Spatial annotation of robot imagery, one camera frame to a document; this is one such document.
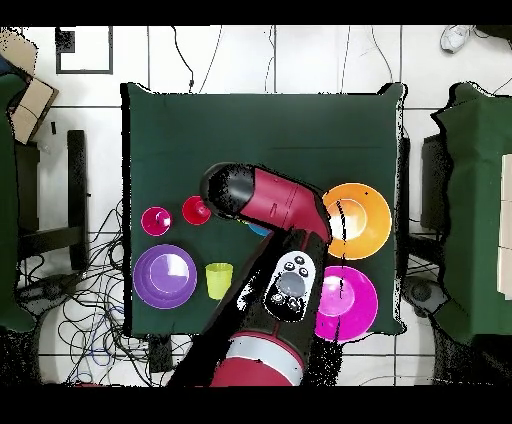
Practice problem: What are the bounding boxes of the blue bowl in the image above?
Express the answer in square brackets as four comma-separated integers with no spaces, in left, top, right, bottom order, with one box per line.
[245,221,274,238]

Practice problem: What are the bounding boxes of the red cup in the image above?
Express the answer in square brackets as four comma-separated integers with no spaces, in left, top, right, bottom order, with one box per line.
[181,194,212,226]

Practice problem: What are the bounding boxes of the yellow cup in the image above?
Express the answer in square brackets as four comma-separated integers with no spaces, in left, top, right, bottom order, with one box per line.
[205,262,234,301]

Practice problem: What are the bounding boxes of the purple bowl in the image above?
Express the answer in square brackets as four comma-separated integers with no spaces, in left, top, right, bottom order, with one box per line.
[132,244,198,310]

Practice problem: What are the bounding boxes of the stack of white boxes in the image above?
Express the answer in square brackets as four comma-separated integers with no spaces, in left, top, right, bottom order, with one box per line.
[496,153,512,301]

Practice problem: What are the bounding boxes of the dark green tablecloth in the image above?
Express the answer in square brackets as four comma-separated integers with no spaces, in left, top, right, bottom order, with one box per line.
[120,82,407,337]

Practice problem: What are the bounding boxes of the magenta cup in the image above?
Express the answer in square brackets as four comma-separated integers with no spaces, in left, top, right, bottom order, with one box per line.
[140,206,174,238]

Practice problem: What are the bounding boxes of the large orange bowl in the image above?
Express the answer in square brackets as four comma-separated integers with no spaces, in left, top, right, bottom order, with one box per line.
[321,182,393,261]

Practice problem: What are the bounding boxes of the large pink bowl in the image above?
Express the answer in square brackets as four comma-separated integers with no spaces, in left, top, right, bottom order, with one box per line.
[314,265,380,343]

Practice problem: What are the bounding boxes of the black power adapter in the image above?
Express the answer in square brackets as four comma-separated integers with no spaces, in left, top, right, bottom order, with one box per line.
[148,337,174,373]

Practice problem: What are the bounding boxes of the black box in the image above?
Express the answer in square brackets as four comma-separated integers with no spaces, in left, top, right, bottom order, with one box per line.
[419,133,454,233]

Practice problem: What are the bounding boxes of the green cloth covered table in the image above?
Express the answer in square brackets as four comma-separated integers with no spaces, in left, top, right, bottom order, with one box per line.
[430,82,512,346]
[0,73,38,333]

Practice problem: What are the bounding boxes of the brown cardboard box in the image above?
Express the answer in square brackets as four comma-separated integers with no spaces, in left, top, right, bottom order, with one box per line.
[0,26,39,76]
[9,76,60,145]

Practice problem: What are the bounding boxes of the white shoe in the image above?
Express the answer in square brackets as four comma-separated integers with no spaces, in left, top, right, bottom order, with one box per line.
[439,24,476,54]

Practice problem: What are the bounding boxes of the black cable with plug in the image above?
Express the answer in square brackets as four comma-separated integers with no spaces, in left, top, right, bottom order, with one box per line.
[170,25,196,94]

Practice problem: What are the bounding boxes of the tangle of floor cables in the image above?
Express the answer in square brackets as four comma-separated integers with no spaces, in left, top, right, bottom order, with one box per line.
[15,197,197,387]

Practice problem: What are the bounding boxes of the thin grey cable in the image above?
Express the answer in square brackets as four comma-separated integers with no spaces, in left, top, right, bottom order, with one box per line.
[198,25,222,94]

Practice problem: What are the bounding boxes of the black chair frame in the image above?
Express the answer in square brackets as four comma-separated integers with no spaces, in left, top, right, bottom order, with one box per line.
[15,129,90,273]

